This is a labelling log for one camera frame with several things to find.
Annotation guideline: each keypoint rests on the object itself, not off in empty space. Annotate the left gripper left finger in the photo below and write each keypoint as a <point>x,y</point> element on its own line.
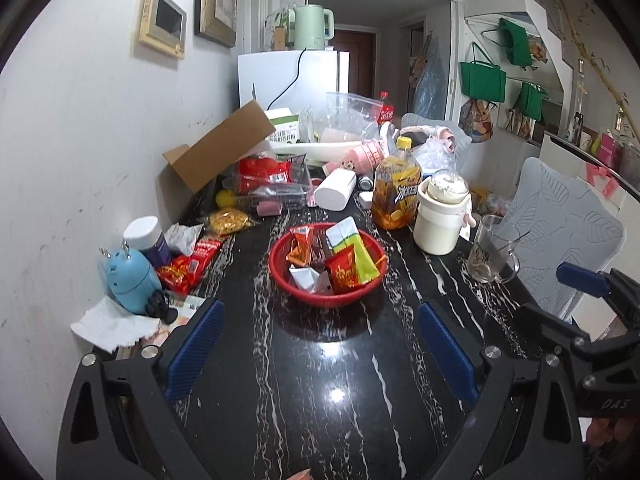
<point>187,349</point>

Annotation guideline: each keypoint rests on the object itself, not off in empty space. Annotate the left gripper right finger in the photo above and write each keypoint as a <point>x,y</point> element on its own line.
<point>455,351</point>

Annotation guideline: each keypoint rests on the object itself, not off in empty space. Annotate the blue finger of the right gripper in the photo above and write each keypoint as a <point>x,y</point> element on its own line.
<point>618,290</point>

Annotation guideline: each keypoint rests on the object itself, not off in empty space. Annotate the red gold candy wrapper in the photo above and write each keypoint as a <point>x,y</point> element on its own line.
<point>343,271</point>

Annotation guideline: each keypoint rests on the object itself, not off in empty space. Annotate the red snack packet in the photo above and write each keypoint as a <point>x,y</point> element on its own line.
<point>301,246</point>

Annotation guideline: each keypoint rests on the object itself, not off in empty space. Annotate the brown snack packet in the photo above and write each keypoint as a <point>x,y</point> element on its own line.
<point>320,250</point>

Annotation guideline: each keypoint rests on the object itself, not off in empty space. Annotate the green white tissue pack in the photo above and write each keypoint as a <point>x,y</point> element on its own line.
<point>344,235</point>

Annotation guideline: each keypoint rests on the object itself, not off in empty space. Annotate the red snack packets pile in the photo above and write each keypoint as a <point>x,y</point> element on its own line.
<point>183,273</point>

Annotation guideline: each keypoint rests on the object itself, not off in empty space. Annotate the crumpled white tissue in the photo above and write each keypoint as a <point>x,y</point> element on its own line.
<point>109,326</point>

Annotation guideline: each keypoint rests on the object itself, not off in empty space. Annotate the glass mug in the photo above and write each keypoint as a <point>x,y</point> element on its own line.
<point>492,258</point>

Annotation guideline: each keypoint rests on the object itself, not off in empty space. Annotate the red plastic basket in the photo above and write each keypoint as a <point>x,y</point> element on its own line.
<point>311,287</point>

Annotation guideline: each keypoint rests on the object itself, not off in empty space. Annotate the white lid blue jar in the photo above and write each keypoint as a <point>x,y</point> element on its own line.
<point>146,235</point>

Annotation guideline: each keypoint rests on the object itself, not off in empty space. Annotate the yellow noodle snack packet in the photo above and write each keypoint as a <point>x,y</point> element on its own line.
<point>228,221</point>

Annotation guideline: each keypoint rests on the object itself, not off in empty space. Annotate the cream ceramic jar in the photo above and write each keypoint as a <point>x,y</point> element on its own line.
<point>444,212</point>

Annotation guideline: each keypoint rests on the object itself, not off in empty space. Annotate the yellow round fruit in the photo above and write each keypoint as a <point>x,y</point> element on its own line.
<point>225,199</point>

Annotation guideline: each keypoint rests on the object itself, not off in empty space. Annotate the orange drink bottle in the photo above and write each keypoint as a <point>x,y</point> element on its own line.
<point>395,193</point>

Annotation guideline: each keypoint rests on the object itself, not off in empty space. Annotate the clear plastic tray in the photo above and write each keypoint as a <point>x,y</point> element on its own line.
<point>290,195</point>

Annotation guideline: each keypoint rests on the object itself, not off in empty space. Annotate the brown cardboard box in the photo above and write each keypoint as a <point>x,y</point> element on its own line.
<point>197,165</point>

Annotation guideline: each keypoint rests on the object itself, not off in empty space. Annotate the red bag in tray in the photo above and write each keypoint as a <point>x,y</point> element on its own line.
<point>254,172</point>

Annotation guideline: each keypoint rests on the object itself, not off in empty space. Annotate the white paper roll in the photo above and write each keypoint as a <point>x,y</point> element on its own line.
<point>335,190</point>

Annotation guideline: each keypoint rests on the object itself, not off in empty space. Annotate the green white carton box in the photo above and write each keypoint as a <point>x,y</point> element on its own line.
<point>285,124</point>

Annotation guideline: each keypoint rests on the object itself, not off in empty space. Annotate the green tote bag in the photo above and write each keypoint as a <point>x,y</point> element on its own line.
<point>481,79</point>

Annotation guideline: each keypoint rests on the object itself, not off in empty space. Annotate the red cola bottle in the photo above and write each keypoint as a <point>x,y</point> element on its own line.
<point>387,110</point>

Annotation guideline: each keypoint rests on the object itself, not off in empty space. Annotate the white mini fridge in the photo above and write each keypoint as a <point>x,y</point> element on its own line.
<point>294,79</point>

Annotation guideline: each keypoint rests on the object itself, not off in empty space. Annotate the green electric kettle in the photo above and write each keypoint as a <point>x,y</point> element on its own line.
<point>314,27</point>

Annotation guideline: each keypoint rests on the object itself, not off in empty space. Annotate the framed picture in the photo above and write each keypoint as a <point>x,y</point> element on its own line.
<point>215,20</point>

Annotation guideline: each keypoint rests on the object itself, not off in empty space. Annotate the wall intercom panel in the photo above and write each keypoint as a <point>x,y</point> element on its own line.
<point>163,27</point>

